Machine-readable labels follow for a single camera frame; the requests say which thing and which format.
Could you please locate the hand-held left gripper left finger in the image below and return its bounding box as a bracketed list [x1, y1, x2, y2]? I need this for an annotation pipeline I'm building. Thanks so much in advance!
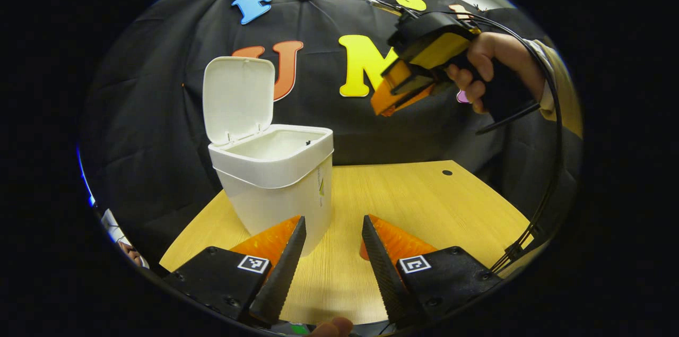
[162, 215, 308, 327]

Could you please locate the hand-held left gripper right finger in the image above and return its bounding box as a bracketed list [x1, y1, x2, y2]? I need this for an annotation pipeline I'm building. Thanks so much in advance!
[361, 214, 503, 327]

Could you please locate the white desktop garbage bin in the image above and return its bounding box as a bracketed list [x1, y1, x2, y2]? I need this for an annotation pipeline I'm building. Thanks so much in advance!
[202, 56, 335, 257]

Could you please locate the wooden desktop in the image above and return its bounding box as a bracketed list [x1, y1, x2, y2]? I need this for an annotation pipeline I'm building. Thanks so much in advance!
[159, 160, 534, 325]

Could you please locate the black backdrop cloth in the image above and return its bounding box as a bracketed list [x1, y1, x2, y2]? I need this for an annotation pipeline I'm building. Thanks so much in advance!
[80, 0, 584, 274]

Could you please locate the black cable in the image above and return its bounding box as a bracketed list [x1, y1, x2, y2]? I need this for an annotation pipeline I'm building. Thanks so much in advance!
[366, 0, 565, 275]

